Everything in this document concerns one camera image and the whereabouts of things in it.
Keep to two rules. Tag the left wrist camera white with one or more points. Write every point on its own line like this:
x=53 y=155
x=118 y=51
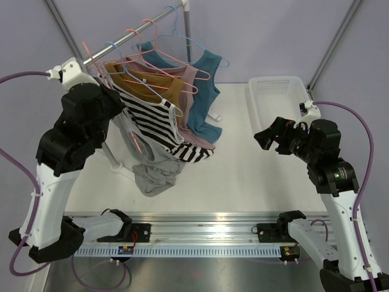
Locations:
x=70 y=73

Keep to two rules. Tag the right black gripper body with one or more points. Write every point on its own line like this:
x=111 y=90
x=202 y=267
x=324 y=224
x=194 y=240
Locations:
x=281 y=137

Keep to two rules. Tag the grey tank top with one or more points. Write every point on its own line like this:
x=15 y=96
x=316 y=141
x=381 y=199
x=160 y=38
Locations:
x=157 y=170

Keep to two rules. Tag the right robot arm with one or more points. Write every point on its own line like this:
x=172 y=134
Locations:
x=350 y=266

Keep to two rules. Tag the white plastic basket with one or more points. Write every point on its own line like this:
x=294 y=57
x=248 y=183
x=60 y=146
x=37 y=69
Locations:
x=275 y=96

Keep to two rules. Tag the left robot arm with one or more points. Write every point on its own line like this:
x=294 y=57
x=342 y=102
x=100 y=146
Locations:
x=62 y=152

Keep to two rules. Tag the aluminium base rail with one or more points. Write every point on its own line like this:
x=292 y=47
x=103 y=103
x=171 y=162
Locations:
x=204 y=228

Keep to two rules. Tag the teal blue tank top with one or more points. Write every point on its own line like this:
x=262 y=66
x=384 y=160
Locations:
x=207 y=91

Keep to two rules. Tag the blue hanger of teal top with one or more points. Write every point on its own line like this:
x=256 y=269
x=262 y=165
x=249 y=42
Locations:
x=194 y=45

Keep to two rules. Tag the white slotted cable duct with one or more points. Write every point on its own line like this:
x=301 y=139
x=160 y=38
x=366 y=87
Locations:
x=179 y=251

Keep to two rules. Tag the black white striped tank top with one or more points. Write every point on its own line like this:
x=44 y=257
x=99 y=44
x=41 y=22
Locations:
x=156 y=122

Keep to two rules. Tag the metal clothes rack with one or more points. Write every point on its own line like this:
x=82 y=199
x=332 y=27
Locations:
x=116 y=166

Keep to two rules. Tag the mauve pink tank top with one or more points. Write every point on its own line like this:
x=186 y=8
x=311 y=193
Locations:
x=187 y=74

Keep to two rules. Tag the mustard tank top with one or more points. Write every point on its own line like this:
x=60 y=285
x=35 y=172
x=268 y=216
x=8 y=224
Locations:
x=153 y=100

